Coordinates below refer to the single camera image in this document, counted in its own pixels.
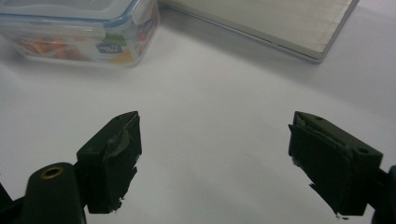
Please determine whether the clear plastic food container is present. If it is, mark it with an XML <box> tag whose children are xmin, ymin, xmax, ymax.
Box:
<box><xmin>0</xmin><ymin>0</ymin><xmax>162</xmax><ymax>67</ymax></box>

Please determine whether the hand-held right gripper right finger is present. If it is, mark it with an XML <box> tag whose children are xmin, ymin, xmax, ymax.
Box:
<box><xmin>288</xmin><ymin>110</ymin><xmax>384</xmax><ymax>217</ymax></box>

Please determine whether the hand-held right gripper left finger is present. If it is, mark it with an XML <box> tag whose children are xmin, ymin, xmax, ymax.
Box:
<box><xmin>76</xmin><ymin>110</ymin><xmax>143</xmax><ymax>215</ymax></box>

